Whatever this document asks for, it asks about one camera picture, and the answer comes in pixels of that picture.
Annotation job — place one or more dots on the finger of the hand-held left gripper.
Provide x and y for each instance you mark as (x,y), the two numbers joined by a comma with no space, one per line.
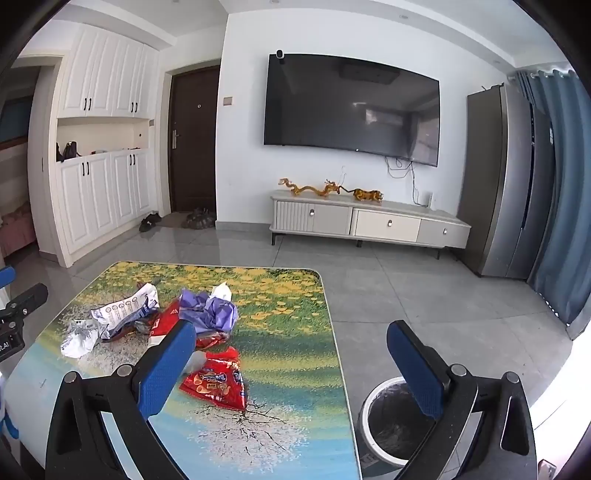
(6,278)
(30,297)

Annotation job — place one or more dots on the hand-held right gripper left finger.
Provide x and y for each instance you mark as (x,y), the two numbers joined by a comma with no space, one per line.
(161,374)

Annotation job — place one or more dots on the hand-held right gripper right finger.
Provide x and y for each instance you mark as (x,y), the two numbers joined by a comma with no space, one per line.
(415,369)

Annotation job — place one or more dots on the red chip print snack packet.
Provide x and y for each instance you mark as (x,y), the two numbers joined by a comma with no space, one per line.
(217,378)

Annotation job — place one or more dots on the red packet with white logo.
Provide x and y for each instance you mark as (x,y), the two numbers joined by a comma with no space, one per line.
(212,342)

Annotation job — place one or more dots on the white silver wrapper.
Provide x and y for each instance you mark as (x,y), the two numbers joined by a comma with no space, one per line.
(78,341)

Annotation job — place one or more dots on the white round trash bin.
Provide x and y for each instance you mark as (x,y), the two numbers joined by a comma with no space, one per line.
(383,429)

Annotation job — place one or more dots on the white blue printed packet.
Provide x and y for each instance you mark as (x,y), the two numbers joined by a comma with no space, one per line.
(120,311)

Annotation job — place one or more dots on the purple plastic bag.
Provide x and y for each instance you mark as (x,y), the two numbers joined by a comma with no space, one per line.
(212,311)

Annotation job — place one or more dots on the white tissue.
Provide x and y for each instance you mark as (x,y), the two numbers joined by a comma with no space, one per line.
(220,290)

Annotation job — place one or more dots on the pink bedding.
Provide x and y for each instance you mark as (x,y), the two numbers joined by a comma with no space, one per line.
(16,230)

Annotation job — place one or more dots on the white panelled hallway cabinet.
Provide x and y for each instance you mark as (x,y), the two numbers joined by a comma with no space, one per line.
(92,198)

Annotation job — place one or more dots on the floral print coffee table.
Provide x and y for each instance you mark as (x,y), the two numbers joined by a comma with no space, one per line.
(277,323)

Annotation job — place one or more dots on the dark handbag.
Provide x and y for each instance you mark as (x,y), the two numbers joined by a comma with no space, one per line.
(68,151)

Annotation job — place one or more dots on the black shoes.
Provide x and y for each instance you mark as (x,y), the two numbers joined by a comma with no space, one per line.
(150,222)

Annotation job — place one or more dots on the pile of dark shoes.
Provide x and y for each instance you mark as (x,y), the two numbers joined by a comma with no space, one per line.
(199,218)

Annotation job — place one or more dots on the white router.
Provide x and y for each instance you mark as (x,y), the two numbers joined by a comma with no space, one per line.
(428,200)

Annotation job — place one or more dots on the white grey television stand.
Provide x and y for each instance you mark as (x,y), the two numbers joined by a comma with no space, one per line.
(332,219)

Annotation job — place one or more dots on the golden tiger figurine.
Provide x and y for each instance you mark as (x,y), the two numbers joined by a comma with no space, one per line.
(368,196)

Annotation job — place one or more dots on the grey refrigerator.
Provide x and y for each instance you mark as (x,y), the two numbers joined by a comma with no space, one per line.
(498,184)

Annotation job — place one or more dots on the golden dragon figurine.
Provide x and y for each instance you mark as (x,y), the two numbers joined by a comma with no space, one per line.
(309,189)

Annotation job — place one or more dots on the dark brown entrance door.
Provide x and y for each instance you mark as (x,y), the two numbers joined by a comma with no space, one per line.
(194,138)

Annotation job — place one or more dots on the blue curtain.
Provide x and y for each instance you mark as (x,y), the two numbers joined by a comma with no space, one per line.
(563,184)

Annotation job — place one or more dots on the large black wall television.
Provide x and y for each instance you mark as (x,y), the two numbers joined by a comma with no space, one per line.
(351,106)

